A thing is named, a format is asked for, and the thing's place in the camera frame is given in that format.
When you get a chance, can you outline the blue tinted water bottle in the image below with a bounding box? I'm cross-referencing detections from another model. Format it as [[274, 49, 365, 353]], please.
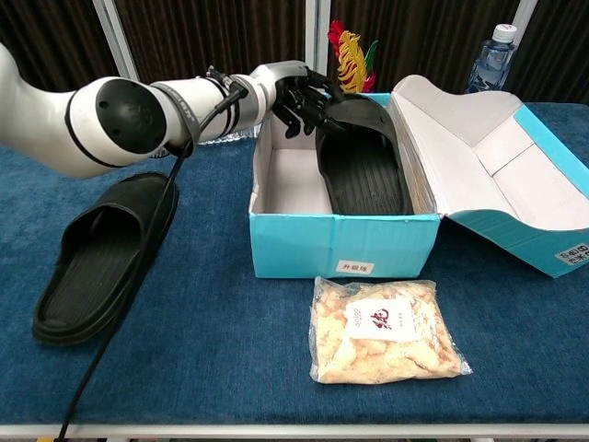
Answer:
[[464, 23, 516, 96]]

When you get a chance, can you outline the clear bag of snacks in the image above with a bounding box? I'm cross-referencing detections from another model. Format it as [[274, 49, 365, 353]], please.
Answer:
[[308, 274, 474, 383]]

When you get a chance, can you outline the dark blue table mat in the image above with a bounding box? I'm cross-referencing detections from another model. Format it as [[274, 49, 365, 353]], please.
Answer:
[[0, 100, 589, 427]]

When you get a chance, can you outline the colourful feather shuttlecock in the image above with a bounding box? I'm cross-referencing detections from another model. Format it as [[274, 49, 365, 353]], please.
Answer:
[[327, 18, 379, 96]]

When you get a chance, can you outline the light blue shoe box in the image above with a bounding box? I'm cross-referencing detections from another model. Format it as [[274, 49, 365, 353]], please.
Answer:
[[248, 75, 589, 280]]

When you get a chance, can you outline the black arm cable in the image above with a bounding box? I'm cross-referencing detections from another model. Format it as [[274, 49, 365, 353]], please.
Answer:
[[54, 85, 249, 442]]

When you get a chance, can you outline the black rubber slipper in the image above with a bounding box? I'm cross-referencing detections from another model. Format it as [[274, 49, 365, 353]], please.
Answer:
[[315, 94, 413, 216], [31, 172, 180, 346]]

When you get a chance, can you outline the white partition frame post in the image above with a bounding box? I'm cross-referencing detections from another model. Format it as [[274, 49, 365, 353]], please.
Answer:
[[509, 0, 539, 47], [306, 0, 331, 75], [91, 0, 140, 80]]

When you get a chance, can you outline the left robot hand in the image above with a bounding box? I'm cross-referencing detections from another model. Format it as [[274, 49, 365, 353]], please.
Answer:
[[250, 59, 347, 140]]

